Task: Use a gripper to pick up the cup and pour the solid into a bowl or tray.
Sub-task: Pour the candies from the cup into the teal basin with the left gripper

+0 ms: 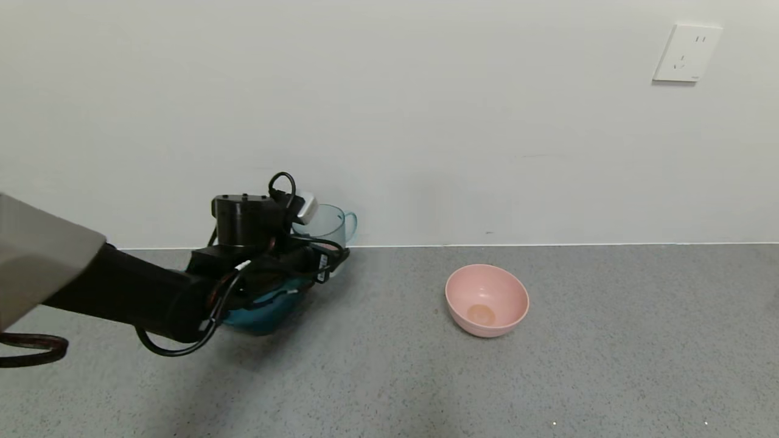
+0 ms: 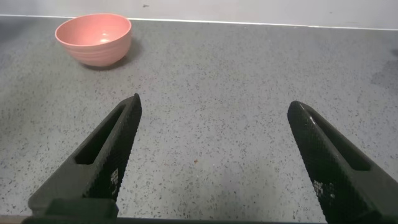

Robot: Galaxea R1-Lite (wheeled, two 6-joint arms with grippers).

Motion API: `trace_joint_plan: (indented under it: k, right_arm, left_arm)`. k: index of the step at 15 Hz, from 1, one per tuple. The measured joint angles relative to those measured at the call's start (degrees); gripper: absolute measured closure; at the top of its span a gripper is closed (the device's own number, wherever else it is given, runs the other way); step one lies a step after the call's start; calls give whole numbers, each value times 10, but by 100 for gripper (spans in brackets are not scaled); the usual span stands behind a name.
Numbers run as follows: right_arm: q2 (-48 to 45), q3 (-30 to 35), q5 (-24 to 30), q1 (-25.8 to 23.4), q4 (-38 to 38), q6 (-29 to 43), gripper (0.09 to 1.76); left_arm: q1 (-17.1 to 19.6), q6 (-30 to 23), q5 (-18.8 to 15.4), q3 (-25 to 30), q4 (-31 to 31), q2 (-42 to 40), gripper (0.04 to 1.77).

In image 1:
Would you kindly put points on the pink plastic bowl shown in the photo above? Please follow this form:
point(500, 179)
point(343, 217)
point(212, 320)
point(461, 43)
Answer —
point(487, 298)

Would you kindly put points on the white wall socket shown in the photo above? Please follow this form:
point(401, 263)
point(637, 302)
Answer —
point(688, 53)

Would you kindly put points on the dark teal plastic basin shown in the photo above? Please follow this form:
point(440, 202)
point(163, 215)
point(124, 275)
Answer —
point(268, 316)

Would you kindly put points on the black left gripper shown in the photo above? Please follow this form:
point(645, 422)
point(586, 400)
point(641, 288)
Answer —
point(323, 267)

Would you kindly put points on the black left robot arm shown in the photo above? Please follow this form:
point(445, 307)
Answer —
point(122, 292)

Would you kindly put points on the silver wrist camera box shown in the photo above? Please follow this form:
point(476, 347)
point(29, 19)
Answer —
point(306, 208)

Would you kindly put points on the clear ribbed plastic cup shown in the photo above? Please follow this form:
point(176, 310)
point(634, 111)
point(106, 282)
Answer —
point(331, 225)

